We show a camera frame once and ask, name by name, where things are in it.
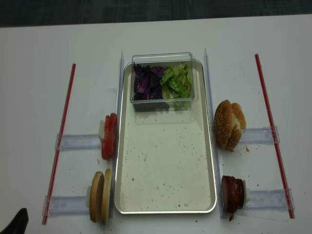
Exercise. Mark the white pusher block meat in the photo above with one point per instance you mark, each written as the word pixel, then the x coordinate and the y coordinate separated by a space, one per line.
pixel 246 195

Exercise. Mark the clear rail lower right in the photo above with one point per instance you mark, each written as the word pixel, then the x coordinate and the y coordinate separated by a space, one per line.
pixel 267 200

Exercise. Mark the white pusher block bottom bun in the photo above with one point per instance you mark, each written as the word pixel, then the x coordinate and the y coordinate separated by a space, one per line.
pixel 88 192

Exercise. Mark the right red rail strip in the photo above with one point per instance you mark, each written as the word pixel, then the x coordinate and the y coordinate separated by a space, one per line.
pixel 277 148

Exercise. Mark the clear rail upper left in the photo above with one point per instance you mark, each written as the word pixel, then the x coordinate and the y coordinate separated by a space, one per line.
pixel 77 142

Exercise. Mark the sesame bun top rear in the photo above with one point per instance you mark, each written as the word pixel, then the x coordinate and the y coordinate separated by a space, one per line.
pixel 239 126

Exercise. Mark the purple cabbage pieces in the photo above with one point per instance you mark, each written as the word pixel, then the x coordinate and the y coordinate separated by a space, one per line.
pixel 147 82

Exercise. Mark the white pusher block tomato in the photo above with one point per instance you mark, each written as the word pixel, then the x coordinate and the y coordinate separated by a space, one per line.
pixel 101 132

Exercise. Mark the bun slice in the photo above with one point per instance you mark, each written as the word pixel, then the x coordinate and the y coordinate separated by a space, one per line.
pixel 104 212
pixel 95 200

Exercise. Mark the left red rail strip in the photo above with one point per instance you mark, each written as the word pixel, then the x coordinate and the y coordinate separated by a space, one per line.
pixel 56 157

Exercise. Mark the green lettuce pieces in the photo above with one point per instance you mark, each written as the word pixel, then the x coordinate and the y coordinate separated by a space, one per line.
pixel 176 82

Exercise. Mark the clear rail upper right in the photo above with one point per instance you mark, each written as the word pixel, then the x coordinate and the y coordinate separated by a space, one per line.
pixel 265 135

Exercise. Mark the metal baking tray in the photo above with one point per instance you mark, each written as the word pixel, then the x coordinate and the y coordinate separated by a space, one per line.
pixel 165 159

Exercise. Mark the stack of meat slices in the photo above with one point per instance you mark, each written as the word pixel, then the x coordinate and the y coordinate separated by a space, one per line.
pixel 234 194

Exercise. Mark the clear rail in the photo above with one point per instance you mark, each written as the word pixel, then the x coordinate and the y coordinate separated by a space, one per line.
pixel 265 135
pixel 64 205
pixel 267 200
pixel 77 142

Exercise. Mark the sesame bun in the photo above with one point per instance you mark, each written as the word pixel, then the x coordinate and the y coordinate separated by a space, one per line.
pixel 223 123
pixel 239 126

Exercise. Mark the tomato slices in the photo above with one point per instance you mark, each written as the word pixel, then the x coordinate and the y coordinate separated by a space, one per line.
pixel 108 141

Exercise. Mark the clear rail lower left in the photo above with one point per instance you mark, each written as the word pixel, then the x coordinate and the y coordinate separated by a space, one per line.
pixel 64 205

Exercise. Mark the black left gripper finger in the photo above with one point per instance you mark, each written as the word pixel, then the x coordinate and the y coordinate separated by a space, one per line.
pixel 18 224

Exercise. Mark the red rail strip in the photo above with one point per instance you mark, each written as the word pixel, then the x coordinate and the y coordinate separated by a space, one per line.
pixel 56 157
pixel 277 148

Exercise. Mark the sesame bun top front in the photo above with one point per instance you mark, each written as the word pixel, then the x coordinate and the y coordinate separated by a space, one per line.
pixel 223 123

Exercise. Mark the clear plastic container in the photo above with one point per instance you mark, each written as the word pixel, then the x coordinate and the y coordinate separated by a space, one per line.
pixel 165 60

